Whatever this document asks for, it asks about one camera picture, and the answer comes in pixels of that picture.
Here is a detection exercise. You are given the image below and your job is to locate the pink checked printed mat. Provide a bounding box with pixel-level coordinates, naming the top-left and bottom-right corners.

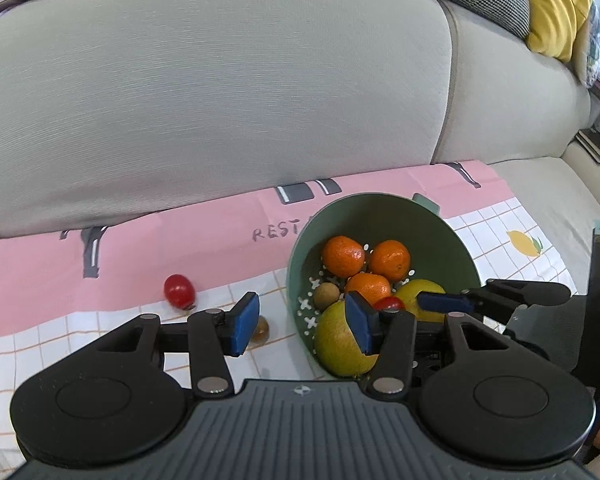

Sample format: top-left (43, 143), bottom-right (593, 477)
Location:
top-left (0, 160), bottom-right (581, 466)

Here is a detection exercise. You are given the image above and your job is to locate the stack of books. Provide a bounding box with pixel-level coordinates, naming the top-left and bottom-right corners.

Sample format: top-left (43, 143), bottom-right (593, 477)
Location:
top-left (574, 2), bottom-right (600, 165)

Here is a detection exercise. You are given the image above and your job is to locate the patterned blue cushion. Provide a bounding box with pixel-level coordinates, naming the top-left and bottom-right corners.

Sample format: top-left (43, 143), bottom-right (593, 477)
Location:
top-left (572, 0), bottom-right (600, 89)

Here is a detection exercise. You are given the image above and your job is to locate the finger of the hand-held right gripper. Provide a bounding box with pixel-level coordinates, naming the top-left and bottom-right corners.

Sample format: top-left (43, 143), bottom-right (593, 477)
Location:
top-left (485, 280), bottom-right (572, 312)
top-left (417, 289), bottom-right (512, 325)

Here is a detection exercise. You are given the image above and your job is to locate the yellow cushion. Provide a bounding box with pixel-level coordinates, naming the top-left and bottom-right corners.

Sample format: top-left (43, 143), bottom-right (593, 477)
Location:
top-left (519, 0), bottom-right (596, 64)

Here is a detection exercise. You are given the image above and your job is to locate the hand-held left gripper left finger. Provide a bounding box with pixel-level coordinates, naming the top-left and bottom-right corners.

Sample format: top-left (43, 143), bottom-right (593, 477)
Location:
top-left (92, 291), bottom-right (261, 401)

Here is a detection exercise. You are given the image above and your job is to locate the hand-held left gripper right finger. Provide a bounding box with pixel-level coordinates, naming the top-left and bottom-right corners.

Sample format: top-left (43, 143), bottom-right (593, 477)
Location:
top-left (344, 291), bottom-right (511, 402)

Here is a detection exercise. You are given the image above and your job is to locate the brown kiwi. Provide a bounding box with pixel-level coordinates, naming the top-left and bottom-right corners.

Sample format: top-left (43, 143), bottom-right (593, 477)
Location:
top-left (312, 282), bottom-right (340, 311)
top-left (251, 316), bottom-right (271, 345)

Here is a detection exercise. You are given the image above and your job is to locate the beige fabric sofa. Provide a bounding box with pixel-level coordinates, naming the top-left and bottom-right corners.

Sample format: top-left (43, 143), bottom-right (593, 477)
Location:
top-left (0, 0), bottom-right (600, 311)

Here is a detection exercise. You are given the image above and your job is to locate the orange mandarin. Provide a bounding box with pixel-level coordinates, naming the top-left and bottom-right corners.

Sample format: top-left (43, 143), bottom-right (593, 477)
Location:
top-left (369, 240), bottom-right (412, 281)
top-left (345, 272), bottom-right (392, 306)
top-left (322, 236), bottom-right (367, 279)

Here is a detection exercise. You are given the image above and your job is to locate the green plastic colander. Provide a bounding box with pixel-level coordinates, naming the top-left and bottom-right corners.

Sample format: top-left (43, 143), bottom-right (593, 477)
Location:
top-left (286, 192), bottom-right (483, 381)

